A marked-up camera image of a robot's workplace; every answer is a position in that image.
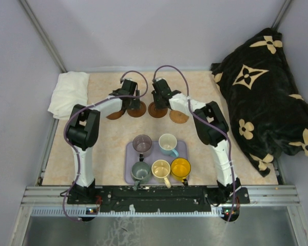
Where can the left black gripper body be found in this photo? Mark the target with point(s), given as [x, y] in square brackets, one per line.
[134, 103]

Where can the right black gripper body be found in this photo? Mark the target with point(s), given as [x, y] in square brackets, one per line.
[157, 98]

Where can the dark wooden coaster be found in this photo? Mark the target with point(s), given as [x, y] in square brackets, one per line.
[156, 113]
[137, 112]
[116, 115]

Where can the woven rattan coaster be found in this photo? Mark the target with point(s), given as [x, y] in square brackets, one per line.
[178, 117]

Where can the light blue mug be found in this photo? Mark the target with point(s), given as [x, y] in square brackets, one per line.
[168, 143]

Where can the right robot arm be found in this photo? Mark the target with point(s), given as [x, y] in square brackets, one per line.
[211, 128]

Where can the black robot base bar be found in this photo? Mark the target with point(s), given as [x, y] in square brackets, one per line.
[150, 199]

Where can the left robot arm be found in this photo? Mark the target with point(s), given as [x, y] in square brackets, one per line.
[82, 130]

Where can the purple glass cup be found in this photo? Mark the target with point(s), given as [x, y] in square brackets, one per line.
[142, 144]

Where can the white folded cloth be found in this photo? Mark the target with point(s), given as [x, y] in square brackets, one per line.
[71, 89]

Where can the lavender plastic tray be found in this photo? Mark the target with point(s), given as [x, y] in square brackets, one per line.
[132, 156]

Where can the cream mug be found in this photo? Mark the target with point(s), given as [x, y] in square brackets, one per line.
[161, 172]

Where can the yellow mug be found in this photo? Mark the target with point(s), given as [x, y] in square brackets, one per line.
[180, 170]

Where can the grey green mug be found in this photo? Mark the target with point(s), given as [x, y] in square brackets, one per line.
[141, 174]

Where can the black floral blanket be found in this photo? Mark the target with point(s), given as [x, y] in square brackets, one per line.
[267, 114]

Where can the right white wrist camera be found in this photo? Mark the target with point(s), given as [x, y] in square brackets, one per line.
[158, 79]

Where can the aluminium frame rail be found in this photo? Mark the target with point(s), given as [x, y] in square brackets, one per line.
[50, 201]

